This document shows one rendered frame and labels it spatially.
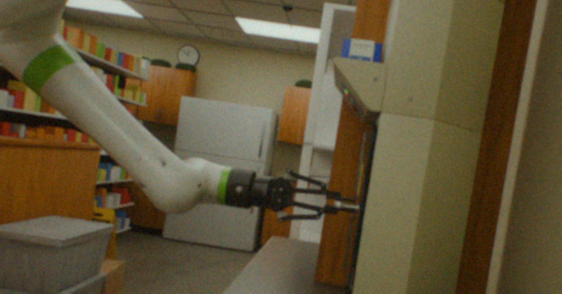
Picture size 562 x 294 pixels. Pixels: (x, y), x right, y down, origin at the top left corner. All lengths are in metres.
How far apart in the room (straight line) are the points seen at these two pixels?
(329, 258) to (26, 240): 2.02
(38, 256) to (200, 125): 3.47
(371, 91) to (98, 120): 0.55
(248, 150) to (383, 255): 5.04
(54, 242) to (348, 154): 1.99
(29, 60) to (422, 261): 0.88
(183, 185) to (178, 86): 5.66
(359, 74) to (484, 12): 0.32
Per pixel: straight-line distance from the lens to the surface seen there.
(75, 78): 1.08
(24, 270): 3.13
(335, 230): 1.40
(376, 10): 1.45
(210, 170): 1.12
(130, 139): 1.03
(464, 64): 1.12
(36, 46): 1.11
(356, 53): 1.11
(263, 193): 1.10
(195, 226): 6.21
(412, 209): 1.03
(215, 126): 6.10
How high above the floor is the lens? 1.30
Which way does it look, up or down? 3 degrees down
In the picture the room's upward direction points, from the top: 9 degrees clockwise
